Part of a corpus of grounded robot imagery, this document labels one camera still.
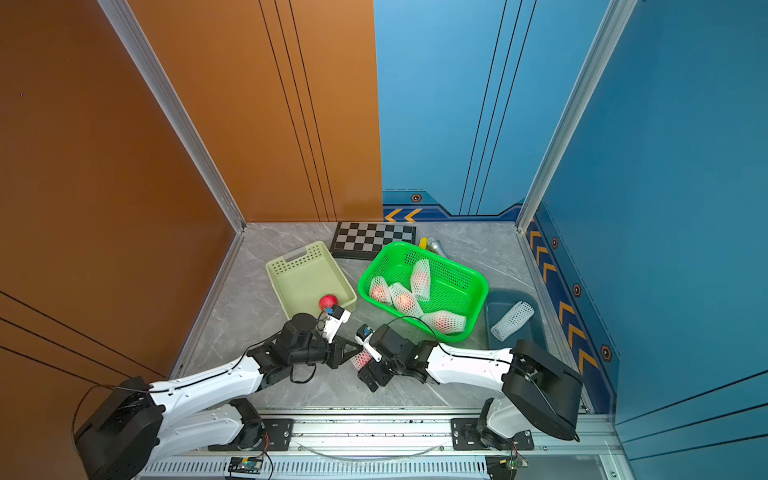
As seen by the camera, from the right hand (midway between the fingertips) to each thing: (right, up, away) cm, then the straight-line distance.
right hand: (371, 364), depth 82 cm
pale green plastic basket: (-27, +22, +24) cm, 42 cm away
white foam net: (+44, +12, +7) cm, 46 cm away
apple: (+15, +22, +15) cm, 30 cm away
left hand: (-2, +6, -3) cm, 7 cm away
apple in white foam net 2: (+21, +11, +3) cm, 24 cm away
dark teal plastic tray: (+41, +14, +15) cm, 46 cm away
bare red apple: (-14, +16, +10) cm, 23 cm away
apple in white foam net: (+10, +16, +10) cm, 21 cm away
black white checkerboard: (-5, +35, +29) cm, 46 cm away
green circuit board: (-29, -21, -10) cm, 37 cm away
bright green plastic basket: (+26, +19, +18) cm, 37 cm away
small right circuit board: (+32, -20, -11) cm, 40 cm away
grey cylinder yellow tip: (+21, +34, +27) cm, 48 cm away
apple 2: (-2, +3, -4) cm, 6 cm away
